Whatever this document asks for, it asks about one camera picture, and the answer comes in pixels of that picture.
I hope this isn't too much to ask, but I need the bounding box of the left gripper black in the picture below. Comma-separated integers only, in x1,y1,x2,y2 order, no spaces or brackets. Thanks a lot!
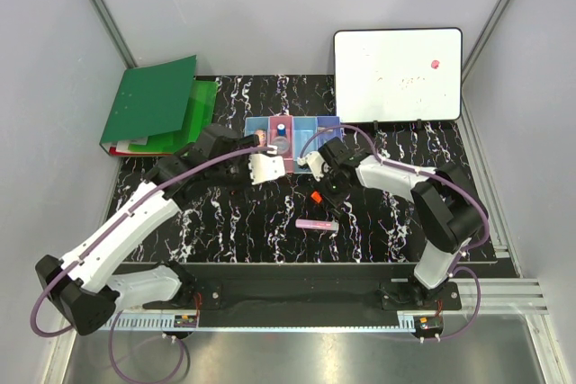
209,136,270,204

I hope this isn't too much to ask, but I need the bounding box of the orange cap black marker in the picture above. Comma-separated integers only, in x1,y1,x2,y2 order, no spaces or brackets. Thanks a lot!
310,191,334,212

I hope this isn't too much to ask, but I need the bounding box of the pink purple pen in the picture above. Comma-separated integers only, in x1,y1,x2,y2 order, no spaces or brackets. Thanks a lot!
295,219,339,232

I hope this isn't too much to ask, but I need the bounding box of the round clear plastic container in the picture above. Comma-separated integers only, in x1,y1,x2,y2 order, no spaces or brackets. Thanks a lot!
271,136,291,155

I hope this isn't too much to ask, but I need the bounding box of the purple plastic drawer box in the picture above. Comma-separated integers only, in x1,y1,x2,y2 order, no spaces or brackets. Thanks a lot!
317,116,343,148

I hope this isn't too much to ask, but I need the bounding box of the blue white glue bottle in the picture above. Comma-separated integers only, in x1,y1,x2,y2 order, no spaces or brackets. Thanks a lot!
276,123,287,137

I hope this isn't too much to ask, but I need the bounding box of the pink plastic drawer box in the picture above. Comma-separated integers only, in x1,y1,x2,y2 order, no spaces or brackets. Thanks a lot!
268,115,294,174

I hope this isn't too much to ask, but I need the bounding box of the white whiteboard black frame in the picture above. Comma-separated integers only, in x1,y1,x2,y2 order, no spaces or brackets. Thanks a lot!
334,27,463,123

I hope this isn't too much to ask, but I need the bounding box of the pink crayon tube case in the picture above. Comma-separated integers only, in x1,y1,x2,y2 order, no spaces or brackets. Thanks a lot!
255,129,267,146

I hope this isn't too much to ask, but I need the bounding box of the light blue end drawer box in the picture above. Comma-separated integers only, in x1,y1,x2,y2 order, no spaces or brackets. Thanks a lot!
244,117,269,147

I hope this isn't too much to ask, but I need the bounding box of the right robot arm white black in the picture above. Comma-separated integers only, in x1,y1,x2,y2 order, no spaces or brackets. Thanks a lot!
310,138,490,309

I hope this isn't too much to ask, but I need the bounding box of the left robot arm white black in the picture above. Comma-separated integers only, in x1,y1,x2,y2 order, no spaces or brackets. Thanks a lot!
35,124,260,335

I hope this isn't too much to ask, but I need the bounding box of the green transparent plastic folder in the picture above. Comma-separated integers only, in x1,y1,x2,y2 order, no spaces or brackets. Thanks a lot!
182,80,218,144

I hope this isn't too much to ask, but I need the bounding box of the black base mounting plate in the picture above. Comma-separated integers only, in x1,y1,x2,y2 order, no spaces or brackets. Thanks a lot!
142,261,463,330

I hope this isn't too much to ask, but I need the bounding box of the red folder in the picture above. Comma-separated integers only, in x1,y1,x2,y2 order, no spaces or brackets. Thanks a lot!
109,140,168,156

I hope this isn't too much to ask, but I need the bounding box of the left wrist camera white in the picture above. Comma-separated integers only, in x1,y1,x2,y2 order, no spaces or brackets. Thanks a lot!
248,154,286,185

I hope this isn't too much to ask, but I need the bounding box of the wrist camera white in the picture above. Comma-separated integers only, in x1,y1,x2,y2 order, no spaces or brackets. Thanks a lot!
295,151,325,181
248,154,286,185

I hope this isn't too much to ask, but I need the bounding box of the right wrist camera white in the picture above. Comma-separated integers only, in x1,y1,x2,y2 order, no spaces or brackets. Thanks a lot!
295,151,325,181

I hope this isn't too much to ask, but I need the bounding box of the green ring binder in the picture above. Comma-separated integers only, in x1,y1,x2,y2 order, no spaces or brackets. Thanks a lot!
100,56,196,154

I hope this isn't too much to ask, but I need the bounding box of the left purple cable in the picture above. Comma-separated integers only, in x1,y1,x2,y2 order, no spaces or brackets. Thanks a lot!
30,143,276,380

